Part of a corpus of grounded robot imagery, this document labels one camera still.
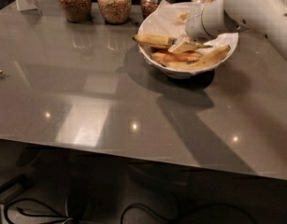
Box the black floor cable centre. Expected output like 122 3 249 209
119 203 181 224

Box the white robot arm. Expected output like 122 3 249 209
185 0 287 62

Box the white ceramic bowl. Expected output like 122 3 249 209
133 1 238 78

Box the black floor cable left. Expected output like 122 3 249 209
2 198 80 224

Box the white paper liner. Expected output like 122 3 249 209
138 1 237 54

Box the middle orange-yellow banana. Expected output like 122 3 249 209
151 49 202 63

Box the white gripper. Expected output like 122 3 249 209
168 0 239 53

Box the black floor cable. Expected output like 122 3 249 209
119 203 181 224
2 198 80 224

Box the left glass jar of grains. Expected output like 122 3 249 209
57 0 92 23

